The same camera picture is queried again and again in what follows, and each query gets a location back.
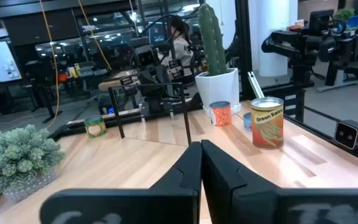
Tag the wooden shelf with black frame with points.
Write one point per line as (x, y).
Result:
(185, 115)

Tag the black table-level camera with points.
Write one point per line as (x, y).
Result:
(350, 134)

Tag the background black robot arm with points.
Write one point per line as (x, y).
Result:
(294, 43)

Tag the Green Beans can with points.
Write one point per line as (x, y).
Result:
(267, 127)

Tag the white hexagonal plant pot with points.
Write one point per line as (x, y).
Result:
(217, 90)

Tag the silver metal bar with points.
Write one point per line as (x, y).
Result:
(256, 85)

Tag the green cactus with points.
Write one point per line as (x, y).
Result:
(211, 43)

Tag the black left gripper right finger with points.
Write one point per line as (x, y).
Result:
(244, 202)

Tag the white round column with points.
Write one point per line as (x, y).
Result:
(272, 37)

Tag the green succulent in grey pot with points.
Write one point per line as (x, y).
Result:
(17, 152)

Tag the short blue can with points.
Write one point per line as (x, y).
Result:
(246, 123)

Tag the Saucy O's pasta can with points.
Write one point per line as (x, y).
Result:
(222, 115)

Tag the small green peaches can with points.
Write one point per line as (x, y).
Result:
(95, 128)

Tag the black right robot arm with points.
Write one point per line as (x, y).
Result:
(154, 84)

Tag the person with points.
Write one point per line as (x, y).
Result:
(182, 49)

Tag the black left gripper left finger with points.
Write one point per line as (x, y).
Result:
(166, 202)

